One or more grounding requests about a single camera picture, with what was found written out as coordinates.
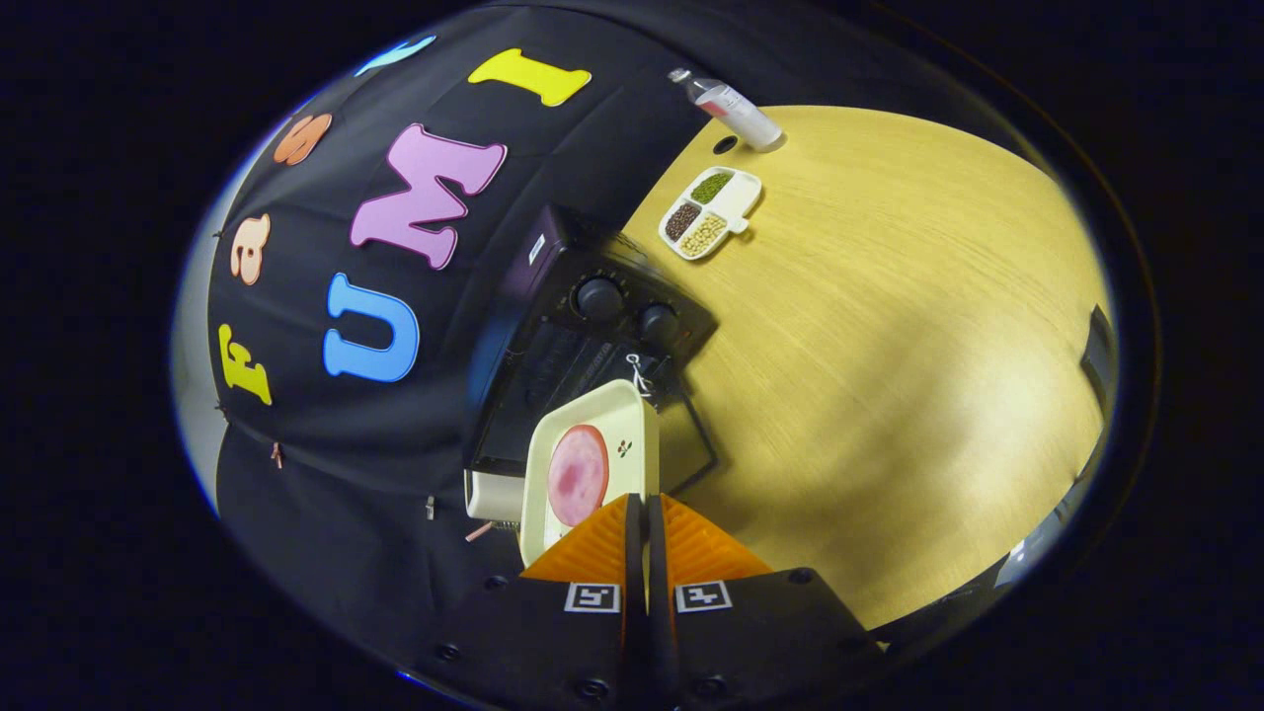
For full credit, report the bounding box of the black toaster oven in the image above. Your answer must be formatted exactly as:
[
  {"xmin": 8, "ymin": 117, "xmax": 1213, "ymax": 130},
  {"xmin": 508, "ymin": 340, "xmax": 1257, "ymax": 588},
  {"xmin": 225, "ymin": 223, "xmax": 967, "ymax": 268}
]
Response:
[{"xmin": 464, "ymin": 202, "xmax": 720, "ymax": 495}]

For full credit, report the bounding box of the dark chair back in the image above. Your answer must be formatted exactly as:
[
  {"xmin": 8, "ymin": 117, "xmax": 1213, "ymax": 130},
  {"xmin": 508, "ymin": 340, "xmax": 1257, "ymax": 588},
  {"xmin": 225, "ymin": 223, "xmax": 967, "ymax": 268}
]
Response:
[{"xmin": 1079, "ymin": 304, "xmax": 1122, "ymax": 421}]

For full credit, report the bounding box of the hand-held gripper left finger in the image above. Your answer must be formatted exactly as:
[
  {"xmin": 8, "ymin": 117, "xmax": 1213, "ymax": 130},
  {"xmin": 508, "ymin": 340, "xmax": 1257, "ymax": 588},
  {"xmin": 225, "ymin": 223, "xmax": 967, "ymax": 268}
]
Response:
[{"xmin": 434, "ymin": 494, "xmax": 648, "ymax": 710}]

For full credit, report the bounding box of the cream square plate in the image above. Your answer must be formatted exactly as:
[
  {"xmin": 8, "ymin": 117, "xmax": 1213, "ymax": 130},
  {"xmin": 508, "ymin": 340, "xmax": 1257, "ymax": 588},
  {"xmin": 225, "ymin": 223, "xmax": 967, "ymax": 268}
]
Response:
[{"xmin": 518, "ymin": 379, "xmax": 661, "ymax": 569}]

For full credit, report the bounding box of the clear plastic bottle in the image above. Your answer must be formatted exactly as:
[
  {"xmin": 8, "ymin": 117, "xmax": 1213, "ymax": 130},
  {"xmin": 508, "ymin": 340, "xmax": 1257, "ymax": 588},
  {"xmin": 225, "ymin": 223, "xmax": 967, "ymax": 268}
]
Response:
[{"xmin": 668, "ymin": 67, "xmax": 784, "ymax": 153}]

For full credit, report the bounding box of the pink ham slice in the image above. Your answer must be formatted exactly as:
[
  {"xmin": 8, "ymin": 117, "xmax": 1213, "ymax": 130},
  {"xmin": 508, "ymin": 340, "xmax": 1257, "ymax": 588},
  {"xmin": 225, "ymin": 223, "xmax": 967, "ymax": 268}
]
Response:
[{"xmin": 547, "ymin": 425, "xmax": 610, "ymax": 528}]

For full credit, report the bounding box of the divided white bean dish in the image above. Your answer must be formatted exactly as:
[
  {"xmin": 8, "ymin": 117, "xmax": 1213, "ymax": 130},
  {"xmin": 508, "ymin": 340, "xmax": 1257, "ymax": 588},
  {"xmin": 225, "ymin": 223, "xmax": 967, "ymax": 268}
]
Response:
[{"xmin": 659, "ymin": 166, "xmax": 763, "ymax": 262}]

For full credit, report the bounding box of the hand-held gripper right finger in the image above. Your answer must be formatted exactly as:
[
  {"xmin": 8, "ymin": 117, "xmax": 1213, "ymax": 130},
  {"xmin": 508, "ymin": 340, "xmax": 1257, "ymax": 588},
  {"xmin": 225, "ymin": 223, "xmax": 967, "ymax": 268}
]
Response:
[{"xmin": 647, "ymin": 494, "xmax": 885, "ymax": 710}]

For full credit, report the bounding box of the white slot toaster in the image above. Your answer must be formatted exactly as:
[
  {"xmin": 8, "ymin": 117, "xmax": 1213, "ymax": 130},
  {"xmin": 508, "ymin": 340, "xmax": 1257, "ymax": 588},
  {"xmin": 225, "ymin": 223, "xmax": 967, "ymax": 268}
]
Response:
[{"xmin": 464, "ymin": 469, "xmax": 524, "ymax": 522}]

